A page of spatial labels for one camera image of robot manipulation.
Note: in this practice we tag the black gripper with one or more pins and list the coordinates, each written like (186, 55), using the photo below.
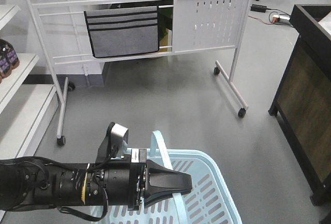
(122, 181)

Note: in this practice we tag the light blue plastic basket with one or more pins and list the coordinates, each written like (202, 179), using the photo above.
(209, 201)

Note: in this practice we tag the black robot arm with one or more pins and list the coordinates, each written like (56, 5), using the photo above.
(38, 183)

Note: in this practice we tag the white store shelving unit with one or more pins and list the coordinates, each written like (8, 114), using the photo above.
(26, 109)

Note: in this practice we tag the grey striped cloth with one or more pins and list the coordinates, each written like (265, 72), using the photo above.
(123, 31)

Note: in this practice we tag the dark wooden cabinet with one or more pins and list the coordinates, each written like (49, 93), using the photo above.
(302, 101)

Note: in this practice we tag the white rolling whiteboard stand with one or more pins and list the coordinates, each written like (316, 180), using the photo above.
(79, 32)

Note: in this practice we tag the black power adapter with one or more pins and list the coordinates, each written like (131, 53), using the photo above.
(258, 8)

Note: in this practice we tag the white power strip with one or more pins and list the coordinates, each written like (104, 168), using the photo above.
(281, 18)

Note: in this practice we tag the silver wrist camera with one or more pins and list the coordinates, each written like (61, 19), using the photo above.
(114, 144)

